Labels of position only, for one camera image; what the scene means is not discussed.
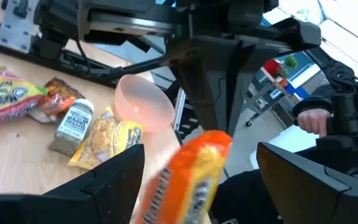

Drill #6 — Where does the white desk top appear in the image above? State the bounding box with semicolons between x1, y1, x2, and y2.
249;124;321;170

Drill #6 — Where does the grey shelf cart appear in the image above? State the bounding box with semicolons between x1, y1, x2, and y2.
244;73;295;127

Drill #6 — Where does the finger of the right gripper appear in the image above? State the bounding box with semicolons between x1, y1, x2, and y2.
228;42;260;134
171;40;229;138

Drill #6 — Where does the red ramen packet green edge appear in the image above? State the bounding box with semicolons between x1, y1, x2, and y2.
0;64;48;126

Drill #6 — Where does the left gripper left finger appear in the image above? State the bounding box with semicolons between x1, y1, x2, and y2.
0;143;145;224

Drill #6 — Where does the orange ramen packet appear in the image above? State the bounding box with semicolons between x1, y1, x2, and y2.
134;129;233;224

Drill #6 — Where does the brown snack packet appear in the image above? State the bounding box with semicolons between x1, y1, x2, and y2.
29;77;85;124

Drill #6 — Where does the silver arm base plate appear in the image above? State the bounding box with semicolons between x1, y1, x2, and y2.
0;0;40;54

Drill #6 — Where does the black aluminium table frame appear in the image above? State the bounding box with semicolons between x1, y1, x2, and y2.
0;15;180;94

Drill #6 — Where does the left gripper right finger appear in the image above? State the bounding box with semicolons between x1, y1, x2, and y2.
255;141;358;224

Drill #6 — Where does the red container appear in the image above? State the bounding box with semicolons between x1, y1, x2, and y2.
263;58;283;75

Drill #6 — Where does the seasoning jar white cap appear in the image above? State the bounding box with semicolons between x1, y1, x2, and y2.
48;98;95;157

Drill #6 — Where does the person's forearm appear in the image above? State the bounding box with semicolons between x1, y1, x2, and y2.
291;83;336;118

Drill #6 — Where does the green plant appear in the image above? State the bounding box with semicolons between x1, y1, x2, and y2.
283;55;298;70

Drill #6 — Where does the person's hand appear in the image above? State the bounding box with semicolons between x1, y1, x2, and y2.
296;108;334;138

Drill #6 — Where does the blue box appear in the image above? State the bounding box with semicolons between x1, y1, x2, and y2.
286;83;310;100

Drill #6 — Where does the pink translucent bowl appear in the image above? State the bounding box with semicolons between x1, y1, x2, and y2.
112;73;176;133

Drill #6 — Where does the yellow ramen packet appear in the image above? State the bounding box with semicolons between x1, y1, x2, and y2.
67;106;145;171

